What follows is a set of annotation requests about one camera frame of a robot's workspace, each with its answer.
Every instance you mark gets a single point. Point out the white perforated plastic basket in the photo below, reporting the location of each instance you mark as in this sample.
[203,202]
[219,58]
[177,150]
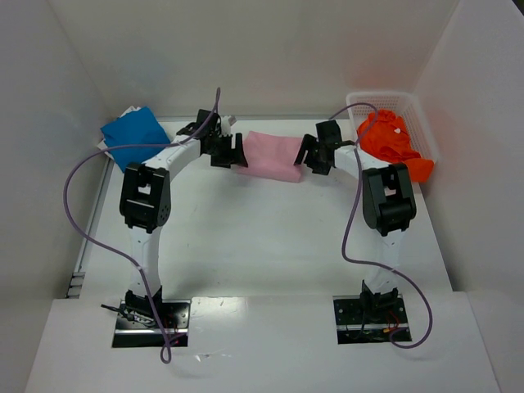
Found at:
[407,106]

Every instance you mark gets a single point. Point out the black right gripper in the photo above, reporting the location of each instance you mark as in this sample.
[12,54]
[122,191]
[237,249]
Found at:
[314,152]

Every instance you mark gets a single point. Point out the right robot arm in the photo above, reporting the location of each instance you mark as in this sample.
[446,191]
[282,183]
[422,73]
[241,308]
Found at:
[385,194]

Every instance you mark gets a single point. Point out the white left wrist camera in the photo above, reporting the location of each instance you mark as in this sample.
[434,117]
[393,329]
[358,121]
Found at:
[226,124]

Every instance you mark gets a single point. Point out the orange crumpled t-shirt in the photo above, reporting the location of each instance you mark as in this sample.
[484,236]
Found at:
[387,139]

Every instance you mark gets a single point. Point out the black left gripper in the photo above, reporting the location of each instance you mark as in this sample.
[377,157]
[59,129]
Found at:
[226,151]

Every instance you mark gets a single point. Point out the blue folded t-shirt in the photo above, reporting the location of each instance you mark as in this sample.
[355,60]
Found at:
[135,139]

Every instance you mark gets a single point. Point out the white folded t-shirt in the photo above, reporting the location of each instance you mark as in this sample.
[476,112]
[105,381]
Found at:
[137,172]

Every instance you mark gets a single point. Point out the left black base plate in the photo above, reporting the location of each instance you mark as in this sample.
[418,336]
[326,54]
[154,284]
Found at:
[133,330]

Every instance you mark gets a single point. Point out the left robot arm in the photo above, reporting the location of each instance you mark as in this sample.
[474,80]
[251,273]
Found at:
[145,201]

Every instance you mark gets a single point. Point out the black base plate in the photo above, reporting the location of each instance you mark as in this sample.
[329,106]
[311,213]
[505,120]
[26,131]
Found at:
[356,326]
[133,330]

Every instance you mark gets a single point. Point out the pink t-shirt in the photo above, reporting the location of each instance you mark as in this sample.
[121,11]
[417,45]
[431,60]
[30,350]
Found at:
[271,157]

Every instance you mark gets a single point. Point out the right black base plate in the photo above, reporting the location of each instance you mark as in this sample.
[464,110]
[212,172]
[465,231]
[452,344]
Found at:
[356,326]

